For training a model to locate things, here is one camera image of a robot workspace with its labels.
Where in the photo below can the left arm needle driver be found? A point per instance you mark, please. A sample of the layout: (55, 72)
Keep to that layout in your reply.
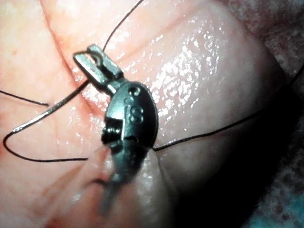
(139, 111)

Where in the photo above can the left arm needle driver jaw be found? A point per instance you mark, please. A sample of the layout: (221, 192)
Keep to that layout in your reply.
(89, 69)
(110, 67)

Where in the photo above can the curved steel needle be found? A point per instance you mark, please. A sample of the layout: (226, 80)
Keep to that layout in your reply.
(51, 110)

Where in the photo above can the tissue pad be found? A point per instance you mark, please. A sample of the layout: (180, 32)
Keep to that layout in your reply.
(202, 59)

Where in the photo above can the black thread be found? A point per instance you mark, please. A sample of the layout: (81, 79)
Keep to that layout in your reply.
(59, 161)

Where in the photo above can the blue-green cloth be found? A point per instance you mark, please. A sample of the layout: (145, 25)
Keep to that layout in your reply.
(285, 209)

